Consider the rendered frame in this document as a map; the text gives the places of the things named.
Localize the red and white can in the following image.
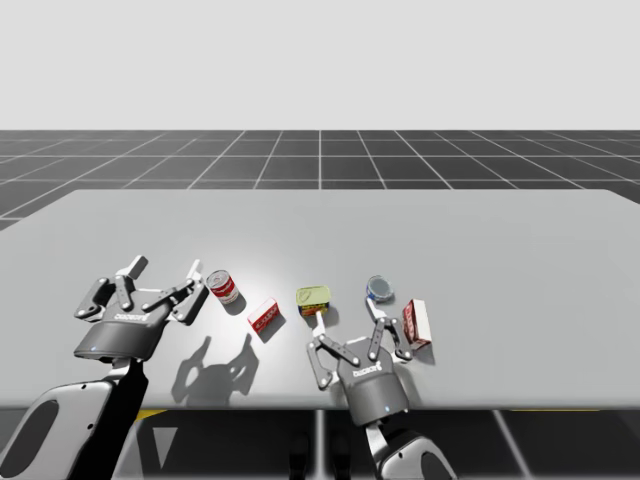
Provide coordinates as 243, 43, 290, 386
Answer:
205, 269, 242, 306

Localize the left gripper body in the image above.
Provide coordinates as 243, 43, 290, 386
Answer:
73, 287, 172, 363

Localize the blue flat can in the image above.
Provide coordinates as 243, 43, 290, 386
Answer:
366, 274, 396, 305

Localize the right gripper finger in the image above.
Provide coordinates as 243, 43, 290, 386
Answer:
364, 296, 415, 364
305, 310, 362, 391

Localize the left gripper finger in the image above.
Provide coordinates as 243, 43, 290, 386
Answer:
73, 255, 150, 322
141, 258, 211, 327

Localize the green and blue rectangular can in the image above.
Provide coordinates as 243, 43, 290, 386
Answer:
294, 284, 334, 319

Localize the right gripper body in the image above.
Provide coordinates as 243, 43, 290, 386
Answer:
336, 339, 410, 428

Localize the red and white carton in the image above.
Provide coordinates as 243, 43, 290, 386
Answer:
247, 296, 284, 335

